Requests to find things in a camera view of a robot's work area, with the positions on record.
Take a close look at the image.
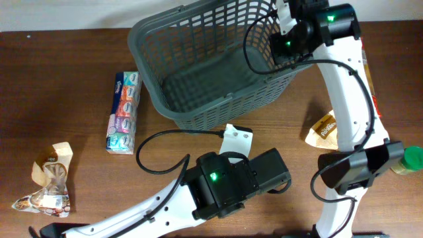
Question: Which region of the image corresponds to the grey plastic basket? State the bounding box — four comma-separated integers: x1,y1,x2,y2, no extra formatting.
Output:
128,0,301,130

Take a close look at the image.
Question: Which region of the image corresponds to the green lidded seasoning jar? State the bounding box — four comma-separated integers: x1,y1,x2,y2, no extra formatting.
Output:
391,146,422,175

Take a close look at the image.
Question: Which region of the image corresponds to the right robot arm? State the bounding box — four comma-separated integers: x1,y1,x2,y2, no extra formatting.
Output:
271,1,404,237

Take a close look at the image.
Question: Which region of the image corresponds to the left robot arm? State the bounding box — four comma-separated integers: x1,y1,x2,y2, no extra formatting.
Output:
40,148,291,238

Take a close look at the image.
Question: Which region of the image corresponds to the colourful tissue pack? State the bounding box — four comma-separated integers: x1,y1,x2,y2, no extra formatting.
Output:
106,71,142,155

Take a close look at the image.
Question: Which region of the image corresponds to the right beige snack bag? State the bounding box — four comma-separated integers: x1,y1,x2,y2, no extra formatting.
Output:
305,110,338,150

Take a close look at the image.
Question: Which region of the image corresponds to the beige snack bag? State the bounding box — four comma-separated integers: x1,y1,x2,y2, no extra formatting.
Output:
12,141,73,218
305,110,338,150

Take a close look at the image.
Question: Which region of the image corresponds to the red pasta packet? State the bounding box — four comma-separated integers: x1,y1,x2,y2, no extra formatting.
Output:
361,38,382,118

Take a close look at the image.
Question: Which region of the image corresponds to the left beige snack bag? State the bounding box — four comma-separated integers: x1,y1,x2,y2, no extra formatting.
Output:
12,141,73,218

